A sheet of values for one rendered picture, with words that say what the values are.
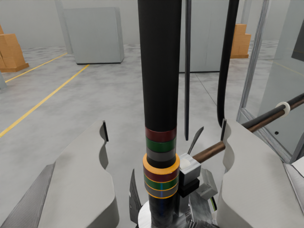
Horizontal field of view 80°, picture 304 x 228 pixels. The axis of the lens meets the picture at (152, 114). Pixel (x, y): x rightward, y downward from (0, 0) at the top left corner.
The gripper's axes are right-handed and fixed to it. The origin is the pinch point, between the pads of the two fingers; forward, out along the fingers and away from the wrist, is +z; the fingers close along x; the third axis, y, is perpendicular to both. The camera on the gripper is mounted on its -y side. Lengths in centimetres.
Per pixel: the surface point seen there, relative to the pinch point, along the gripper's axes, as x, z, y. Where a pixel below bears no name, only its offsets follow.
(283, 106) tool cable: 24.0, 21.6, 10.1
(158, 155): -0.5, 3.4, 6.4
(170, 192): 0.9, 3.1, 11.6
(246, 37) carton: 343, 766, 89
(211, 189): 19, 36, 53
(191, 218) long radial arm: 10, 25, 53
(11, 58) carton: -525, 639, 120
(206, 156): 6.2, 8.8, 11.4
